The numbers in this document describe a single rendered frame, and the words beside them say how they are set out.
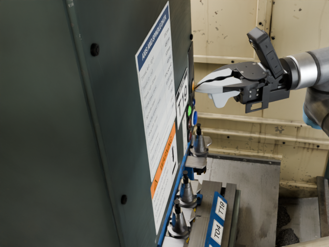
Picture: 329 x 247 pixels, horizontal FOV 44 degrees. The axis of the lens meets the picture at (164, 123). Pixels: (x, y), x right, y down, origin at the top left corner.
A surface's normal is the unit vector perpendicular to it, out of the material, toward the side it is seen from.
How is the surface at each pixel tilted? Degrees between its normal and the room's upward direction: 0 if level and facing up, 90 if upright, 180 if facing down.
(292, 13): 91
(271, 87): 90
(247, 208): 24
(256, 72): 0
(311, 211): 17
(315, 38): 91
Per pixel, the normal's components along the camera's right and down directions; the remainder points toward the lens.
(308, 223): -0.36, -0.78
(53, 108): -0.23, 0.61
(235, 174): -0.16, -0.47
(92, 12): 0.97, 0.09
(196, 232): -0.07, -0.79
